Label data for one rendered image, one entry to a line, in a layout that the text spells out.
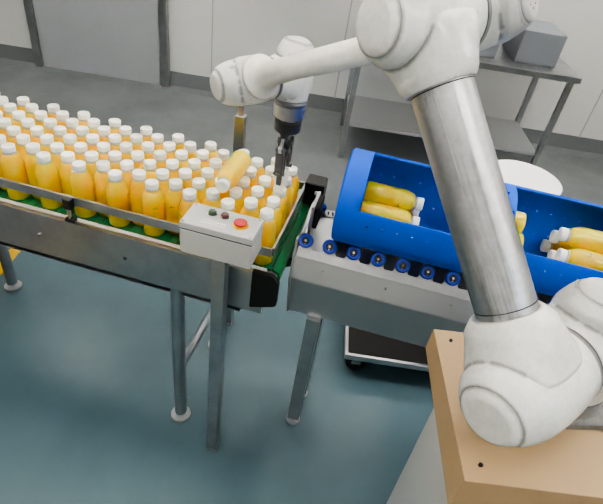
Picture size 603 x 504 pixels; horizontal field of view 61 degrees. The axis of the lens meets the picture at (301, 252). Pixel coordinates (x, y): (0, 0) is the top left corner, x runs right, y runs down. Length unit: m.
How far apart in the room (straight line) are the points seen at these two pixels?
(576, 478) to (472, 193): 0.54
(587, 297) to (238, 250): 0.80
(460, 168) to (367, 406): 1.70
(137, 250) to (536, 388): 1.20
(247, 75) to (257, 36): 3.57
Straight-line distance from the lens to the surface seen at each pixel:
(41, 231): 1.83
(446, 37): 0.82
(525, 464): 1.05
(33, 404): 2.40
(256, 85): 1.24
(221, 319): 1.57
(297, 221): 1.74
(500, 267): 0.84
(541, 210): 1.72
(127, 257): 1.69
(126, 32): 5.07
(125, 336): 2.56
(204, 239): 1.35
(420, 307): 1.60
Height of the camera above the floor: 1.89
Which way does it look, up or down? 38 degrees down
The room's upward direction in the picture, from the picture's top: 9 degrees clockwise
